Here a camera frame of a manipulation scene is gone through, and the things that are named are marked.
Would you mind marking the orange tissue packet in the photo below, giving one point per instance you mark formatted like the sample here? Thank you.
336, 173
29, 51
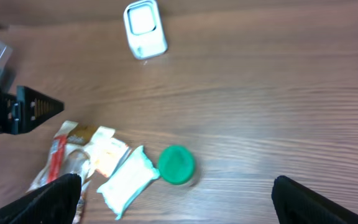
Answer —
110, 154

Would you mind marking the white barcode scanner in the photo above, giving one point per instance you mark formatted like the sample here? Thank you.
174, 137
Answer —
144, 29

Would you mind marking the green lid glass jar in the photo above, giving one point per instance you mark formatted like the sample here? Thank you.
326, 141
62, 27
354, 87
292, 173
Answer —
179, 166

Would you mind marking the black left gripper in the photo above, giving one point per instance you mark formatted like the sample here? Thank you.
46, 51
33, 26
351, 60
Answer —
29, 109

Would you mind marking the teal wet wipes pack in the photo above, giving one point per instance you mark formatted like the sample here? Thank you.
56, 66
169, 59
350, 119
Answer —
136, 173

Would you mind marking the dried food snack bag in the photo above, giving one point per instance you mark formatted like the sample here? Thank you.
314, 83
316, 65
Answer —
74, 150

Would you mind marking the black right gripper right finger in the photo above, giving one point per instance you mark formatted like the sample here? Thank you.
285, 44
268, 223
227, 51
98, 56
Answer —
294, 203

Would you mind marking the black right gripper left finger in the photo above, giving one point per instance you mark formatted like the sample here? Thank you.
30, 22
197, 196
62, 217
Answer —
55, 202

